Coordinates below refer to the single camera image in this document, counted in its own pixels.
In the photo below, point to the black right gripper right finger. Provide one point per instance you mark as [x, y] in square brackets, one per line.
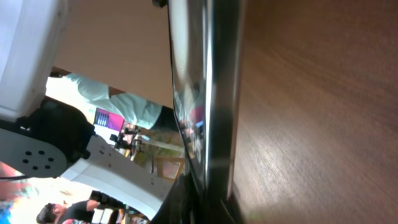
[228, 211]

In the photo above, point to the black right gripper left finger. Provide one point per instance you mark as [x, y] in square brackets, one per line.
[179, 203]

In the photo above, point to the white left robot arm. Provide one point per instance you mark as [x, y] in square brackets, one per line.
[42, 137]

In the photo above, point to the person in light shirt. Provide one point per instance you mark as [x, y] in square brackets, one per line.
[134, 109]

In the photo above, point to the pink computer monitor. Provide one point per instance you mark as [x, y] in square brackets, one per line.
[108, 120]

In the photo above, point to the person in black shirt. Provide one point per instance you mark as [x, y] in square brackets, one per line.
[80, 212]

